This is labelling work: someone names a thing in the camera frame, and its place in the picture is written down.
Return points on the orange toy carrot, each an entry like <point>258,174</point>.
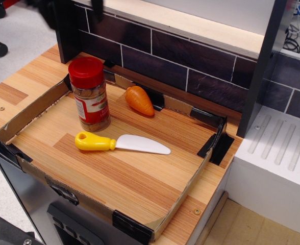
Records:
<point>137,98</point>

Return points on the red-capped spice bottle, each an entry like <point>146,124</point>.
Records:
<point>89,88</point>

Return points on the yellow-handled toy knife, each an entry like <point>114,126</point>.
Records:
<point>88,141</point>

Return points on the black oven control panel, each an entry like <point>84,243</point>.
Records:
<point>80,227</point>

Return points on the dark grey upright post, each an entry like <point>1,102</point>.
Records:
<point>67,31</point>
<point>257,89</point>

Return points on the dark grey upright post left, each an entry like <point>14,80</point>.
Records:
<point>67,31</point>

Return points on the dark grey upright post right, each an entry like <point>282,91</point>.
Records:
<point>257,89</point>

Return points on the cardboard fence with black tape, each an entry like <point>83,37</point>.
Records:
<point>145,198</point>

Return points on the white toy sink drainboard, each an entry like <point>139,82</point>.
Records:
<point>265,172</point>

